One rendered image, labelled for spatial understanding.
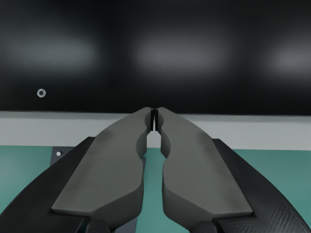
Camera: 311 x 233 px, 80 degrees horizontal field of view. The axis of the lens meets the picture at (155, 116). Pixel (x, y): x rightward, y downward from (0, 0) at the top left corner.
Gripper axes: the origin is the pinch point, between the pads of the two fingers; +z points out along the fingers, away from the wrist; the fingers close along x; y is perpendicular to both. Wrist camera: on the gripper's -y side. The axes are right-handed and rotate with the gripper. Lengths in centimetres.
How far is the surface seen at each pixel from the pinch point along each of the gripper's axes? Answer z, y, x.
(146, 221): 46, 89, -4
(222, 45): 10.0, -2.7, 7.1
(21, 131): 7.0, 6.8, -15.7
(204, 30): 10.8, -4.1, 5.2
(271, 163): 62, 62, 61
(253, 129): 7.4, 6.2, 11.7
